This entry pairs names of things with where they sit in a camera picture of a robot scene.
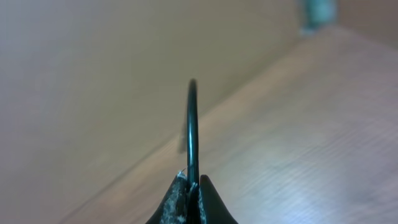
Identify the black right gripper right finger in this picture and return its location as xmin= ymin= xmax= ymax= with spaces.
xmin=198 ymin=175 xmax=238 ymax=224

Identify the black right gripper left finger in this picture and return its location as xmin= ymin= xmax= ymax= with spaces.
xmin=146 ymin=172 xmax=187 ymax=224

